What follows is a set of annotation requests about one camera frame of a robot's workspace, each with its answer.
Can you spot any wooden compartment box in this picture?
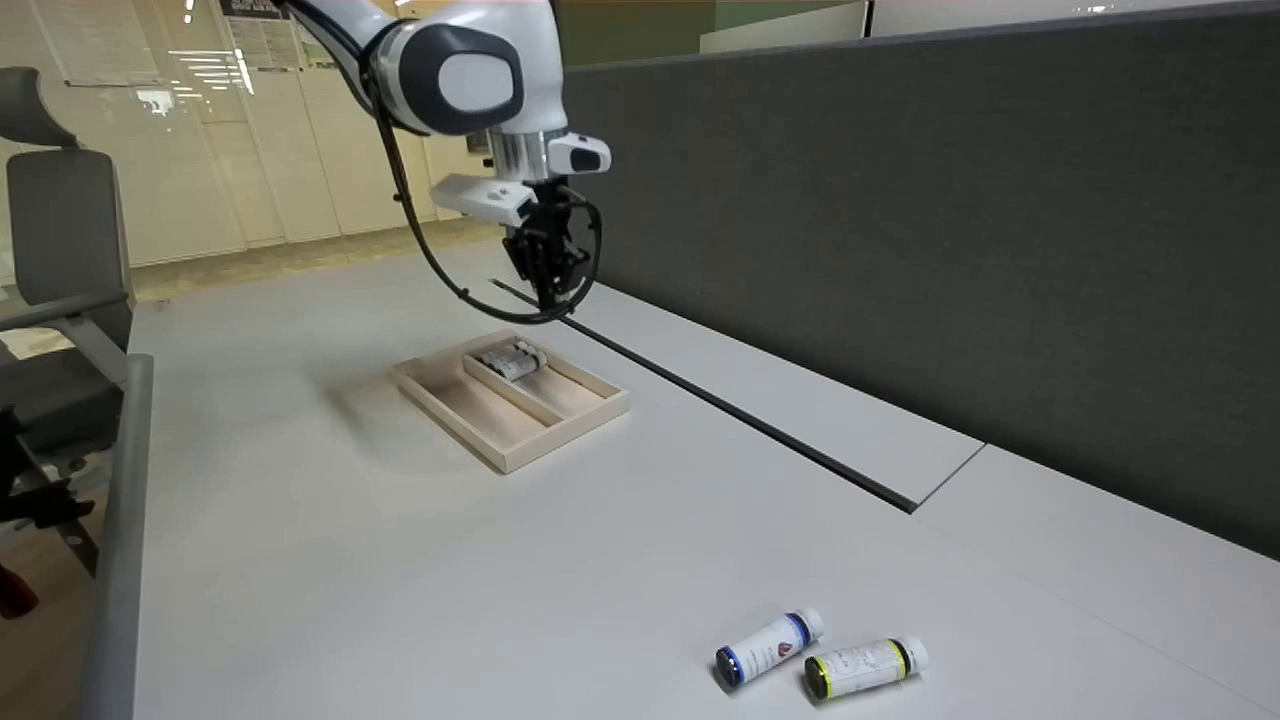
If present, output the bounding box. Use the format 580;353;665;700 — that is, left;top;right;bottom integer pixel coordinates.
388;329;631;476

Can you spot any wall poster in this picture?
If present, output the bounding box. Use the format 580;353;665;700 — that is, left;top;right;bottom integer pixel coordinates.
220;0;305;72

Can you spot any white partition panel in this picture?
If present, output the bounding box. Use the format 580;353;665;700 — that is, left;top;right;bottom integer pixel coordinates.
699;1;871;55

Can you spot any dark grey desk partition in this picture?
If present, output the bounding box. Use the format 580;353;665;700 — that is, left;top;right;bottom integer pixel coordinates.
560;2;1280;561

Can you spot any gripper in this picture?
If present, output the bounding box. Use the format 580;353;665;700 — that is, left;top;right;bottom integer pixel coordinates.
503;178;593;312

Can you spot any white bottle yellow band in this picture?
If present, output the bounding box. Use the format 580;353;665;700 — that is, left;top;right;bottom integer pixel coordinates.
804;636;930;702

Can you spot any white bottle blue band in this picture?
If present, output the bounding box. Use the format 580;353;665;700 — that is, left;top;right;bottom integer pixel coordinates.
714;607;826;690

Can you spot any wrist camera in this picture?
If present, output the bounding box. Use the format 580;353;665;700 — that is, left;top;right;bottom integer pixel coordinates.
431;174;538;228

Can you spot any grey office chair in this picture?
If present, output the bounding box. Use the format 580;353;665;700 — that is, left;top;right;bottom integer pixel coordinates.
0;67;137;481

